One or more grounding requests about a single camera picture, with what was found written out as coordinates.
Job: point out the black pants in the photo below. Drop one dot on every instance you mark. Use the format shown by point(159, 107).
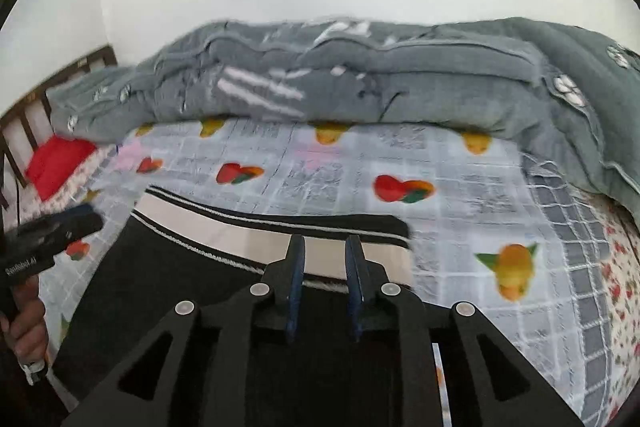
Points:
point(200, 267)

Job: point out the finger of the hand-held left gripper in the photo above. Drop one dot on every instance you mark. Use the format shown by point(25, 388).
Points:
point(75, 212)

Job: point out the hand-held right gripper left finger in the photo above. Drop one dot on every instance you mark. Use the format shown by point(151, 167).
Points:
point(296, 287)

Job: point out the red pillow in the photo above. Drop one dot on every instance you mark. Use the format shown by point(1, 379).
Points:
point(57, 167)

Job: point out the dark wooden headboard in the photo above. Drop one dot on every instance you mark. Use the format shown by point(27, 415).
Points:
point(102, 57)

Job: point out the grey floral quilt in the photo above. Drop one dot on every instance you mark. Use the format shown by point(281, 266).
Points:
point(400, 77)

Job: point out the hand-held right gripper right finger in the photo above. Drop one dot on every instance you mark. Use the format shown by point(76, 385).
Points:
point(354, 287)

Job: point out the fruit print checked sheet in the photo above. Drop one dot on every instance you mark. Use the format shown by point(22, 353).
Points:
point(450, 217)

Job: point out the person's left hand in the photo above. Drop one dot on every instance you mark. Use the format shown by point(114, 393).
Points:
point(29, 327)

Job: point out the floral bed sheet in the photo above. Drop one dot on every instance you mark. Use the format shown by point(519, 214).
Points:
point(625, 297)

